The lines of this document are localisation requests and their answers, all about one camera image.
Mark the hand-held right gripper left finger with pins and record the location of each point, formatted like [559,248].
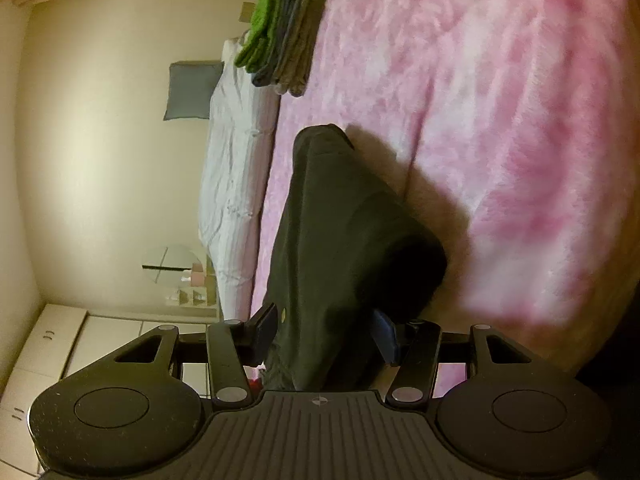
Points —
[266,332]

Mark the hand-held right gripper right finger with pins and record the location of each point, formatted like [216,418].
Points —
[384,337]

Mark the black garment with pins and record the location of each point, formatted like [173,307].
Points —
[340,235]

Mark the small white tiered shelf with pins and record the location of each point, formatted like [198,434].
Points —
[192,296]

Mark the pink box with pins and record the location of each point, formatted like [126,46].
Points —
[198,277]

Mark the white striped duvet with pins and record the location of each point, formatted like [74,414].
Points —
[235,185]

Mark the cream wardrobe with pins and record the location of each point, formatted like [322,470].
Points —
[100,340]

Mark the pink floral blanket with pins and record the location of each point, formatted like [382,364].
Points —
[500,135]

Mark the grey-blue square cushion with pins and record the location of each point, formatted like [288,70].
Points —
[192,90]

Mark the brown garment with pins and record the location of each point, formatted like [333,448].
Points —
[305,40]

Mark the green garment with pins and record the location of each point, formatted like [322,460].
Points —
[265,15]

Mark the round wall mirror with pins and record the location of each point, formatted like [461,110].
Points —
[170,260]

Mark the beige wall plate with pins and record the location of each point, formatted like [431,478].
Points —
[247,12]

